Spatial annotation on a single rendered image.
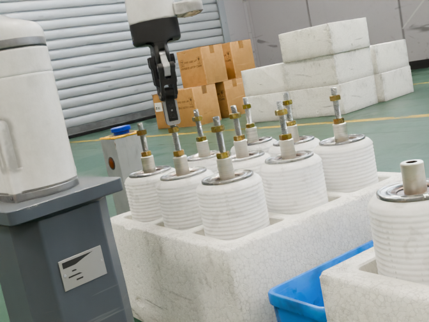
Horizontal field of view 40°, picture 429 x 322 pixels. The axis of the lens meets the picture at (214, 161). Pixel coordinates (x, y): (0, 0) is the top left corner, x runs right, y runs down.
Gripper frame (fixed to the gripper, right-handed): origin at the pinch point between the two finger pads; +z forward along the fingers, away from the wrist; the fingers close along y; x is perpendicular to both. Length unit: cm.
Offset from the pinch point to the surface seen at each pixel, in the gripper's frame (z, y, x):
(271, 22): -46, -655, 216
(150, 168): 9.4, -9.4, -4.5
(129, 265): 24.8, -6.9, -11.4
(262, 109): 29, -292, 90
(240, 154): 9.5, -3.6, 10.5
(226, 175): 9.4, 12.1, 4.7
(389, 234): 12.7, 41.8, 13.9
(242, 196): 12.0, 15.7, 5.7
